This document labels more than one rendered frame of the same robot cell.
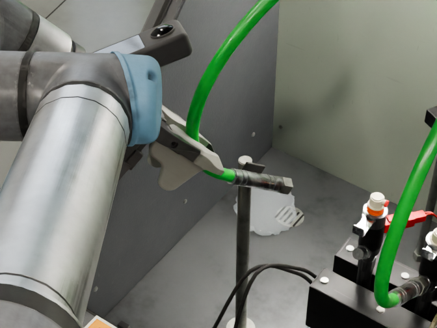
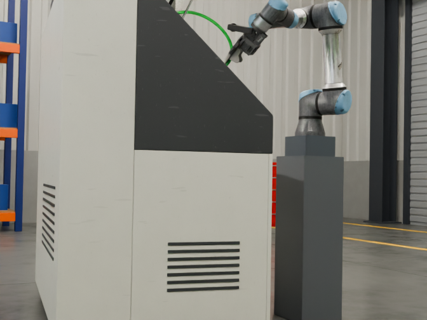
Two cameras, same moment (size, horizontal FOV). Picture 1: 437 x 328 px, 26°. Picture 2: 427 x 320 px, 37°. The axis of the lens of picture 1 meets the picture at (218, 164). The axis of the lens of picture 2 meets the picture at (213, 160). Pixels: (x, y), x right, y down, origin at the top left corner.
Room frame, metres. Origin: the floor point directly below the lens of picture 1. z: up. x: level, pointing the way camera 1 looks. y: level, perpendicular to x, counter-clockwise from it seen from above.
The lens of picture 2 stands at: (3.02, 1.62, 0.69)
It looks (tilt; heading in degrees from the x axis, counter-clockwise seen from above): 1 degrees up; 216
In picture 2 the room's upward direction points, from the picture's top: 1 degrees clockwise
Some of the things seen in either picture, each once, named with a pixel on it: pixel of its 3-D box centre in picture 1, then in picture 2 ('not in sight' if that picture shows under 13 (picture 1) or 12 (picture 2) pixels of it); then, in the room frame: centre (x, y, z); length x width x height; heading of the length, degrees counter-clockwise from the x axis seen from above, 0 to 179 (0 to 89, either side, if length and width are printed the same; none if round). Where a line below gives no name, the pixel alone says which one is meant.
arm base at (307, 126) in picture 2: not in sight; (310, 126); (0.16, 0.12, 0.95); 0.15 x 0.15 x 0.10
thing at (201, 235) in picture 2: not in sight; (180, 242); (0.78, -0.20, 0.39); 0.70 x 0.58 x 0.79; 55
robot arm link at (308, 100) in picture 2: not in sight; (311, 103); (0.16, 0.12, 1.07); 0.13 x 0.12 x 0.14; 88
